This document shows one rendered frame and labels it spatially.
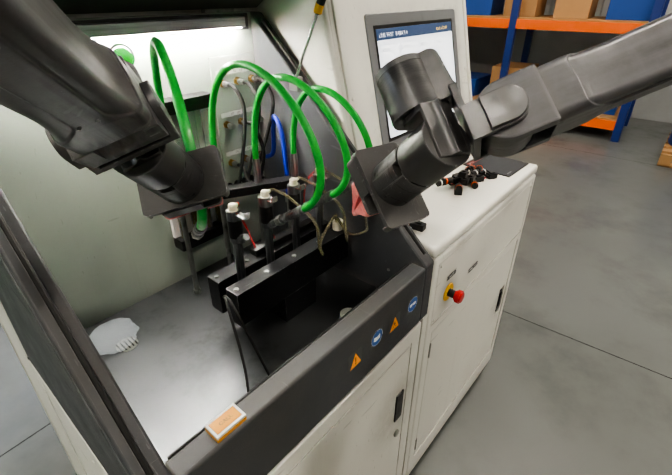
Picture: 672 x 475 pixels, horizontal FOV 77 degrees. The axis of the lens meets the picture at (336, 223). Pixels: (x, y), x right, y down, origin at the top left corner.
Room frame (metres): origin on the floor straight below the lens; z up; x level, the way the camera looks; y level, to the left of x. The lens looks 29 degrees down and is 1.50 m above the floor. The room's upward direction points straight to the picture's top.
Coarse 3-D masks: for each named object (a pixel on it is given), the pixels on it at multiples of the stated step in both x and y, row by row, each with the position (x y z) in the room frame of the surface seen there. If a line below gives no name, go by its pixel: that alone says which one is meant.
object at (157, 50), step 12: (156, 48) 0.64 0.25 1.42; (156, 60) 0.77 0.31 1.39; (168, 60) 0.61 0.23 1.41; (156, 72) 0.79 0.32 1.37; (168, 72) 0.58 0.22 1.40; (156, 84) 0.80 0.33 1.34; (168, 84) 0.57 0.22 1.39; (180, 96) 0.55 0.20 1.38; (180, 108) 0.54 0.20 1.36; (180, 120) 0.53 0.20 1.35; (192, 144) 0.52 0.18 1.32; (204, 216) 0.51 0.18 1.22; (204, 228) 0.54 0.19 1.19
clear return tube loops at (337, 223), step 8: (336, 176) 0.89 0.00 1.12; (312, 184) 0.85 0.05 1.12; (280, 192) 0.79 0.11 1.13; (336, 200) 0.80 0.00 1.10; (336, 216) 0.89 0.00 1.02; (344, 216) 0.79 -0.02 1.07; (328, 224) 0.85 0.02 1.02; (336, 224) 0.89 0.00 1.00; (344, 224) 0.79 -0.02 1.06; (344, 232) 0.79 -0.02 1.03; (360, 232) 0.85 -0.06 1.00; (320, 240) 0.80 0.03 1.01; (320, 248) 0.73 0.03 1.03
